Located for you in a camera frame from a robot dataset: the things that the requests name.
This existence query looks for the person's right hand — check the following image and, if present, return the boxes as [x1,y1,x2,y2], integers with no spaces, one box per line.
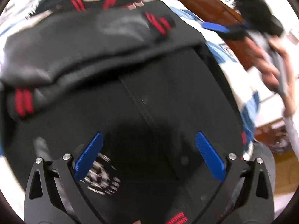
[245,36,298,117]

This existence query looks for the blue white checked bedspread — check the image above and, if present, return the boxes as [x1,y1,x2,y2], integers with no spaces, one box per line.
[1,0,259,161]

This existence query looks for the brown wooden dresser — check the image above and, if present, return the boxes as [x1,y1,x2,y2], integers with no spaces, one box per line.
[178,0,253,71]

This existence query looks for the black red-striped knit sweater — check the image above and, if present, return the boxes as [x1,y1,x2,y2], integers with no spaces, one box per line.
[1,0,243,223]

